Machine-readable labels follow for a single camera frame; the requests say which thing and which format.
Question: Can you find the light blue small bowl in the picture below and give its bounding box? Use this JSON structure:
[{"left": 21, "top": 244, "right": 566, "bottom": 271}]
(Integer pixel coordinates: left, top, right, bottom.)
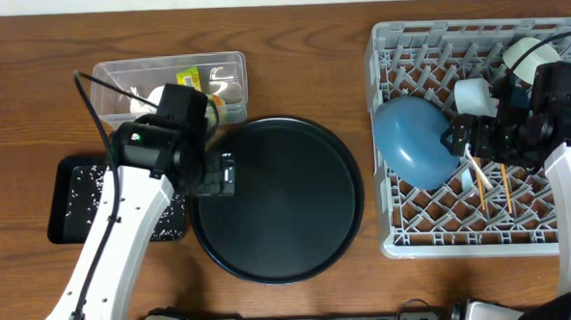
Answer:
[{"left": 453, "top": 78, "right": 500, "bottom": 118}]

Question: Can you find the grey dishwasher rack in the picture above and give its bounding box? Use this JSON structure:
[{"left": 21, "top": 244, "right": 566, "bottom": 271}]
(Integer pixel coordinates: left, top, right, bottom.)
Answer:
[{"left": 364, "top": 17, "right": 571, "bottom": 259}]

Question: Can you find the teal green bowl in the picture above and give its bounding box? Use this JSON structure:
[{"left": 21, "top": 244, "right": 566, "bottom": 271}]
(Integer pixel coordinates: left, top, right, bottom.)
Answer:
[{"left": 503, "top": 38, "right": 561, "bottom": 85}]

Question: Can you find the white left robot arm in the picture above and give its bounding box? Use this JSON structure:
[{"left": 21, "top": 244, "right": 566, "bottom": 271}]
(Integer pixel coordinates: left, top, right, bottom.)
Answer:
[{"left": 45, "top": 114, "right": 234, "bottom": 320}]

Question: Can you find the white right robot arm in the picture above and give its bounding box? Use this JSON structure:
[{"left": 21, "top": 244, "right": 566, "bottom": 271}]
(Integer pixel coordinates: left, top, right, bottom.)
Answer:
[{"left": 442, "top": 109, "right": 571, "bottom": 320}]

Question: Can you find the dark blue plate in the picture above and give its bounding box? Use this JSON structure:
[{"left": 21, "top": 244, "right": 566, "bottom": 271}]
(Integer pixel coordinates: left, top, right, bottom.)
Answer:
[{"left": 372, "top": 95, "right": 459, "bottom": 190}]

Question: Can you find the clear plastic waste bin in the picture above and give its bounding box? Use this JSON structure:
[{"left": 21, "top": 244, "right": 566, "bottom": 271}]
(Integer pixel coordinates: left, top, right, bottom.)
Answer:
[{"left": 91, "top": 51, "right": 248, "bottom": 129}]

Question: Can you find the yellow snack wrapper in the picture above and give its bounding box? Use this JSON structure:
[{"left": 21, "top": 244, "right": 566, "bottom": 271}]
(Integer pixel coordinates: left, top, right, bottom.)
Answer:
[{"left": 175, "top": 65, "right": 227, "bottom": 122}]

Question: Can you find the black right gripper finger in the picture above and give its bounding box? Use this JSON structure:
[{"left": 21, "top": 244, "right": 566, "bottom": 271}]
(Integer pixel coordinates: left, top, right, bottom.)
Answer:
[
  {"left": 447, "top": 133, "right": 471, "bottom": 156},
  {"left": 440, "top": 115, "right": 471, "bottom": 147}
]

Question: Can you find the round black serving tray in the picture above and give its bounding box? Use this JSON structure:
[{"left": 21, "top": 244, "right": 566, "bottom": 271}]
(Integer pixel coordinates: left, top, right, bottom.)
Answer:
[{"left": 190, "top": 117, "right": 365, "bottom": 285}]

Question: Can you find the black rectangular tray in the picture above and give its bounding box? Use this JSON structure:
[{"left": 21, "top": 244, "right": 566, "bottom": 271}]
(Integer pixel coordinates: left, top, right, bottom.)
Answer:
[{"left": 47, "top": 153, "right": 186, "bottom": 244}]

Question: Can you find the white napkin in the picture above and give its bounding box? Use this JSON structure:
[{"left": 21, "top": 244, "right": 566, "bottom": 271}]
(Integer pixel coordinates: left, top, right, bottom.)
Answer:
[
  {"left": 129, "top": 87, "right": 156, "bottom": 115},
  {"left": 147, "top": 85, "right": 165, "bottom": 109}
]

